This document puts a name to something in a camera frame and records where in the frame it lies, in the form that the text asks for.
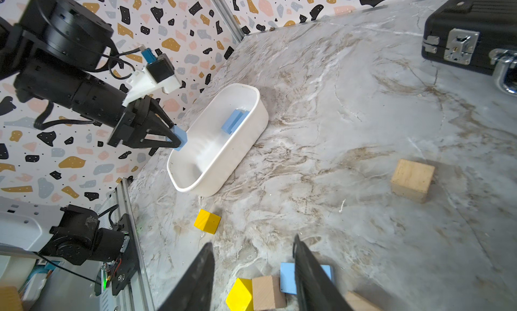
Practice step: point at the green lit circuit board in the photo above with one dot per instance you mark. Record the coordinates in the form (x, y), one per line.
(106, 276)

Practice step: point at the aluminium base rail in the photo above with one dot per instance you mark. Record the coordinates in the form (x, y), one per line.
(137, 294)

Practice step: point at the yellow cube center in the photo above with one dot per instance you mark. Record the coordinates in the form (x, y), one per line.
(240, 297)

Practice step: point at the lone wooden cube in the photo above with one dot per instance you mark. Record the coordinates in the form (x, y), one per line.
(412, 180)

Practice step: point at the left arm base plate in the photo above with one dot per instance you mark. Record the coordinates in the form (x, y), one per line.
(118, 246)

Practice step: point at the yellow cube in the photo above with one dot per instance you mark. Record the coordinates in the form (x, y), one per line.
(207, 222)
(240, 297)

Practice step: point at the wooden cube middle pile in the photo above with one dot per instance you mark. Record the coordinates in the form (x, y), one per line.
(359, 303)

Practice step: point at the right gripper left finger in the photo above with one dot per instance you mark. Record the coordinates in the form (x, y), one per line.
(194, 290)

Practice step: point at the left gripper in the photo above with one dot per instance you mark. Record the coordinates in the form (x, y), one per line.
(67, 86)

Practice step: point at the black briefcase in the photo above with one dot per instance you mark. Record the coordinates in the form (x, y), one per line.
(476, 35)

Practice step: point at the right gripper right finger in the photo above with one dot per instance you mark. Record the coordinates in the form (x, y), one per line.
(315, 290)

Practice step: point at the blue cube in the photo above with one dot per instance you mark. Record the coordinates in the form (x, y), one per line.
(181, 135)

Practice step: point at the blue block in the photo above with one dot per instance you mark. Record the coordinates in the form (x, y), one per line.
(234, 121)
(287, 277)

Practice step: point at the yellow cube left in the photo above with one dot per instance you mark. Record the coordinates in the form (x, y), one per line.
(207, 222)

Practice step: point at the white rectangular tray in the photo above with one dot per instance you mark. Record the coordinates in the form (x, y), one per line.
(210, 155)

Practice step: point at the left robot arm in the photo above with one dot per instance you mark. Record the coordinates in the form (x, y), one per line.
(54, 54)

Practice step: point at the small wooden block left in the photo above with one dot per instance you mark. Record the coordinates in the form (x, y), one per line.
(267, 294)

